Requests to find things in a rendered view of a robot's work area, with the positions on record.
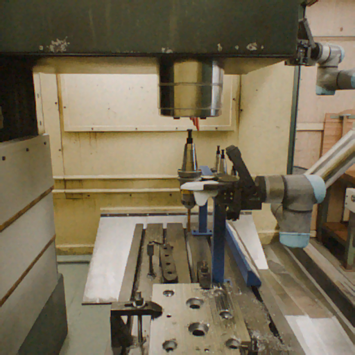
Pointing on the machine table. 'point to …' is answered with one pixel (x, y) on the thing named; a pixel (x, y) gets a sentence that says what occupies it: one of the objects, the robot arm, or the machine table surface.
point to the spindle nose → (190, 88)
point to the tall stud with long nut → (150, 256)
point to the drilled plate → (175, 307)
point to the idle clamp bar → (166, 258)
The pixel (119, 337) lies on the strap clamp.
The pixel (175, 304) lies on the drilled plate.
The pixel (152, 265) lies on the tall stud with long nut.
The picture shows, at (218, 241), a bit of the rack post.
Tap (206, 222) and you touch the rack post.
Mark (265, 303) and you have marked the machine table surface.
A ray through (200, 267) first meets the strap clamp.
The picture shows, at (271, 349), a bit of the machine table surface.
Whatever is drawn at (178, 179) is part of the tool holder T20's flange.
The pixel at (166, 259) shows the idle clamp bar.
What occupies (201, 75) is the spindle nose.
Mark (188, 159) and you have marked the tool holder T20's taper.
